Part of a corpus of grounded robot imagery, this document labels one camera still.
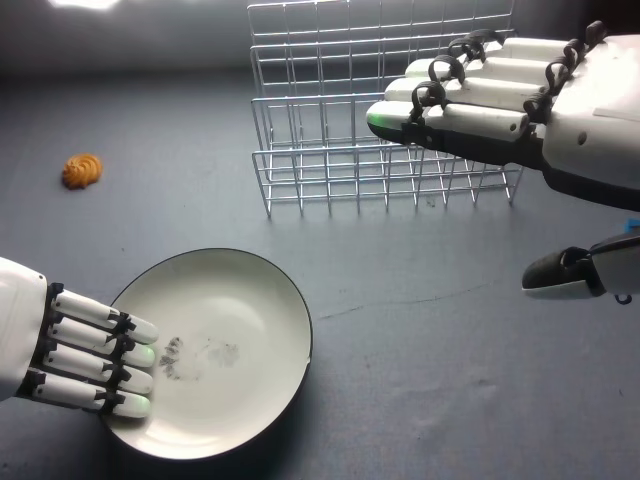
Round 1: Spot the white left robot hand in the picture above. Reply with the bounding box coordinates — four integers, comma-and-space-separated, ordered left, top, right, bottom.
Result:
0, 257, 160, 419

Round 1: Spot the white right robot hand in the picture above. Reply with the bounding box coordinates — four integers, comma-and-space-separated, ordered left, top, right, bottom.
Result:
366, 19, 640, 304

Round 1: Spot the orange swirl cookie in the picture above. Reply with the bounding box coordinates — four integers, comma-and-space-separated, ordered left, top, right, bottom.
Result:
62, 153, 104, 192

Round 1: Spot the silver wire dish rack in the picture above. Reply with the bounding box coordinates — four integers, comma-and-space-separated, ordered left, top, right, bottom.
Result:
247, 0, 525, 218

